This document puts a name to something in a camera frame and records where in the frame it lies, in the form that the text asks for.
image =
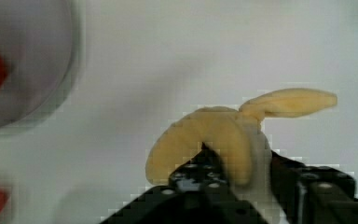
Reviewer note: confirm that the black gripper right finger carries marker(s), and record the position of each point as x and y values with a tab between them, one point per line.
313	194

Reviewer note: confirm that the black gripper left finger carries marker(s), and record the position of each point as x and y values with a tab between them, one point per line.
198	192

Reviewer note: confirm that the grey round plate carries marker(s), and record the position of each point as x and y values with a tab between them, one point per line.
37	39

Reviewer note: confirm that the yellow plush peeled banana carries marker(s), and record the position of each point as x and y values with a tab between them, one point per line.
235	135

